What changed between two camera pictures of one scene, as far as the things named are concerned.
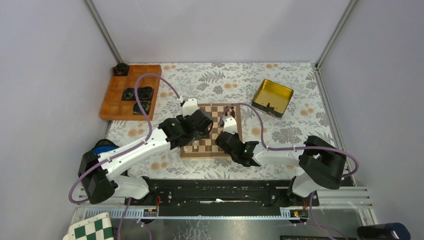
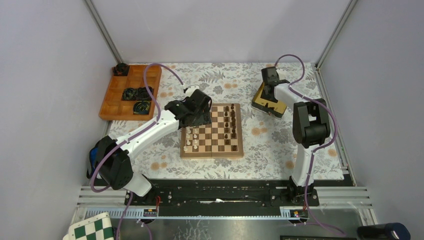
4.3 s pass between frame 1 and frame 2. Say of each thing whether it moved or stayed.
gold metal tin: stayed
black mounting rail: stayed
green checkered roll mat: stayed
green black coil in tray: stayed
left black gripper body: moved
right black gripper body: moved
